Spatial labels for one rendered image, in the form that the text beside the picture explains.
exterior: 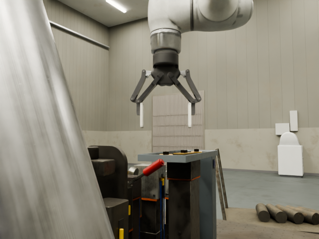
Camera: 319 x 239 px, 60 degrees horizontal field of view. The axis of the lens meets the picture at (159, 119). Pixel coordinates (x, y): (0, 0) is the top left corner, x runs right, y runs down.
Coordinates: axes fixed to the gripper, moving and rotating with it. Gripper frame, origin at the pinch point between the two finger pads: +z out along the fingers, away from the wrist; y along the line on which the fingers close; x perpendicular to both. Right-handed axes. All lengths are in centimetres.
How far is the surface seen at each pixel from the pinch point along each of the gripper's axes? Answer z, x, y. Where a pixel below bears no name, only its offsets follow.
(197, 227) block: 32.0, -10.5, -9.8
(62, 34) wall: -436, -1042, 447
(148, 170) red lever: 12.0, 10.6, 4.0
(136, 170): 15.2, -17.4, 10.5
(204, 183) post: 21.5, -30.8, -14.9
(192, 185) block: 18.3, -6.7, -8.2
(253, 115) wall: -85, -961, -318
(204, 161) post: 13.2, -30.8, -15.0
